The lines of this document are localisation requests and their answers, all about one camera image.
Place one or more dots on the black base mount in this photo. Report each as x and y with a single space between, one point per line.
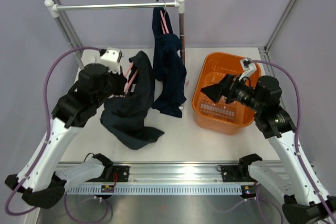
235 173
120 173

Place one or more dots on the white slotted cable duct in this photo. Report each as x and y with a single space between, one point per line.
86 189

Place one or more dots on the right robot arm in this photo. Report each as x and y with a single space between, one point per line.
302 197

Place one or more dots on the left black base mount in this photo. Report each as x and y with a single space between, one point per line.
120 173

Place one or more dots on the orange plastic basket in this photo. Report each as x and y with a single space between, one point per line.
210 109

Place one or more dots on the pink hanger with green shorts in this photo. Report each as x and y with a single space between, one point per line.
131 77

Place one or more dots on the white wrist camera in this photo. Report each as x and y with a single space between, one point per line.
110 58
248 68

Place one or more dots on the dark green shorts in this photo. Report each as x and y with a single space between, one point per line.
124 116

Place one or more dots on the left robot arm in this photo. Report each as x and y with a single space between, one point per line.
38 182

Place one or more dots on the pink hanger with navy shorts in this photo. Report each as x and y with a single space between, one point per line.
164 26

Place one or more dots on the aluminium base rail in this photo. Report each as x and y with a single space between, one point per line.
165 173

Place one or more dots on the metal clothes rack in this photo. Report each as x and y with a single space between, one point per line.
73 41

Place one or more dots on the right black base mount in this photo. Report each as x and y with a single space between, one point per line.
235 173

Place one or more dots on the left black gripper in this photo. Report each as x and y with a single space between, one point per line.
122 82

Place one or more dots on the navy blue shorts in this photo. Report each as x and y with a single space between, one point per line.
168 67

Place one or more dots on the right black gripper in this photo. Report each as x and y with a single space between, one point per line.
216 91

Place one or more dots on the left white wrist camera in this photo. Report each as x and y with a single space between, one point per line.
110 58

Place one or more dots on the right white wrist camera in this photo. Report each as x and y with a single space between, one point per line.
248 68

